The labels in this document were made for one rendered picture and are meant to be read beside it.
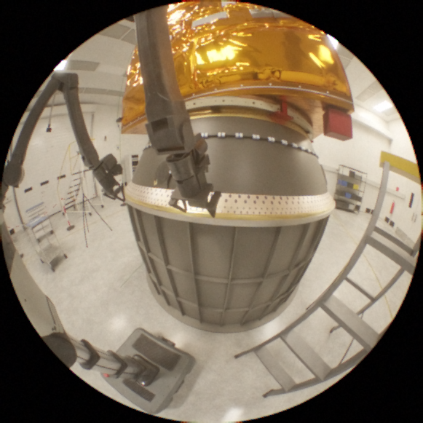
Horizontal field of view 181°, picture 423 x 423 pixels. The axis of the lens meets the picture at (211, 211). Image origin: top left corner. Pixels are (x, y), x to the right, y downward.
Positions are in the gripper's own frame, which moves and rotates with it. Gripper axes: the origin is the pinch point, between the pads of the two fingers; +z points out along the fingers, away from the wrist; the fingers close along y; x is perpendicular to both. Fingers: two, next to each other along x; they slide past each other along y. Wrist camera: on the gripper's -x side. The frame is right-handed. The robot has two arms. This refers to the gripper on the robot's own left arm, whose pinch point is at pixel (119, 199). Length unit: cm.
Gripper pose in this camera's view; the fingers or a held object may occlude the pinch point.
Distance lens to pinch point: 72.1
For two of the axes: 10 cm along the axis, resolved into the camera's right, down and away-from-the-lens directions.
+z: 1.7, 6.2, 7.6
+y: -9.4, -1.4, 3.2
